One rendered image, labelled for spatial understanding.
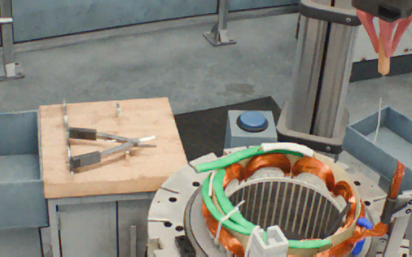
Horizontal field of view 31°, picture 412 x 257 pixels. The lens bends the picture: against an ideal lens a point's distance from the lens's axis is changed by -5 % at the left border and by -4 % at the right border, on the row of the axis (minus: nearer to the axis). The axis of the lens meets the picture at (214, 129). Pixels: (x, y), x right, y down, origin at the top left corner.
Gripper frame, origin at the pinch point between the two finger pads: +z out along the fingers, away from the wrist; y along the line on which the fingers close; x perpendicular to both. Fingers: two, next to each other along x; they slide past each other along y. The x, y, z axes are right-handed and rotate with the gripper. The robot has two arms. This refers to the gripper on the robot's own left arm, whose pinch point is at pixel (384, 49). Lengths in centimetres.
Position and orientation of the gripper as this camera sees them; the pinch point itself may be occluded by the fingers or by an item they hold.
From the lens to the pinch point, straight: 107.2
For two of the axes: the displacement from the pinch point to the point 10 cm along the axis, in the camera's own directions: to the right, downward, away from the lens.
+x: 7.6, -4.1, 5.1
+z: 0.5, 8.1, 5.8
